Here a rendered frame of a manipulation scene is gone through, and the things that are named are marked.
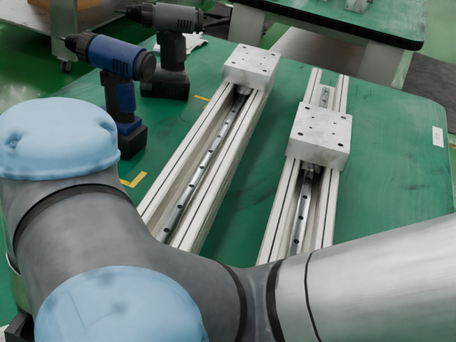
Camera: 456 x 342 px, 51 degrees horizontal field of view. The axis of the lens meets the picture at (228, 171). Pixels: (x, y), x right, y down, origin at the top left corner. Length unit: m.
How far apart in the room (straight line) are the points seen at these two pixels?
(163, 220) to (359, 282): 0.50
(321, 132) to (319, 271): 0.63
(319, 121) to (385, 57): 1.35
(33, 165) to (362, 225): 0.72
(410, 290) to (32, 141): 0.22
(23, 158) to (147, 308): 0.12
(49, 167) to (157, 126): 0.79
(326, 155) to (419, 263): 0.61
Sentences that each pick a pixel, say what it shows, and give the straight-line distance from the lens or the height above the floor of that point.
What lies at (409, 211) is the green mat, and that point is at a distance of 1.01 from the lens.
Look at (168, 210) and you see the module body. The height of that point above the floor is 0.82.
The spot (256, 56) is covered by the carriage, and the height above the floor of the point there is 0.90.
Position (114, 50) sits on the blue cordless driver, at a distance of 0.87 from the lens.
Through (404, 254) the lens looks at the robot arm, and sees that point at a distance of 0.28.
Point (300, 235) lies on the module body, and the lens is 0.76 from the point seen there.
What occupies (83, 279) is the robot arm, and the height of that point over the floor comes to 1.14.
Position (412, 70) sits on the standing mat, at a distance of 4.34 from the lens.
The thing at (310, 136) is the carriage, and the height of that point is 0.90.
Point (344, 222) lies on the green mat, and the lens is 0.91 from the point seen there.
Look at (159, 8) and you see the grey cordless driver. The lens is 1.12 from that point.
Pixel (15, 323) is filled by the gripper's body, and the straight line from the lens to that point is 0.40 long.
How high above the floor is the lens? 1.32
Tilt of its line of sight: 34 degrees down
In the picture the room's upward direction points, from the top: 12 degrees clockwise
